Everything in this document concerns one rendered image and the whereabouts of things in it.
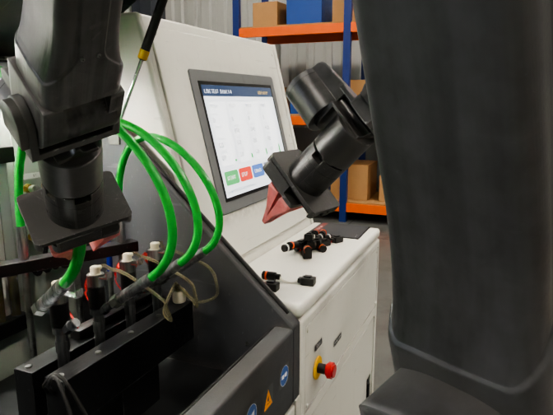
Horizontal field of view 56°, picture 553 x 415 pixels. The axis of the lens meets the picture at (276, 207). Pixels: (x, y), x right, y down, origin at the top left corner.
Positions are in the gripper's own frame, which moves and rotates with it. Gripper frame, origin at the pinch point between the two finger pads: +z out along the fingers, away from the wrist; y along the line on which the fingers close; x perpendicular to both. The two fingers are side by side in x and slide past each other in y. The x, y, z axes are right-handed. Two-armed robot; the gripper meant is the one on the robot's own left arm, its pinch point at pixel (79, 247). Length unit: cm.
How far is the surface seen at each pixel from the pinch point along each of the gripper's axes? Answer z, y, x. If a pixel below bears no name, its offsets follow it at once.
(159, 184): 5.2, -14.4, -8.4
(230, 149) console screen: 40, -48, -34
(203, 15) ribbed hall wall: 436, -354, -533
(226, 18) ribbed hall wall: 424, -376, -505
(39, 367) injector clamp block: 26.2, 8.4, 3.1
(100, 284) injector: 23.6, -4.0, -4.9
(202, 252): 25.2, -22.6, -4.2
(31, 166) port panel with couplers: 34, -3, -39
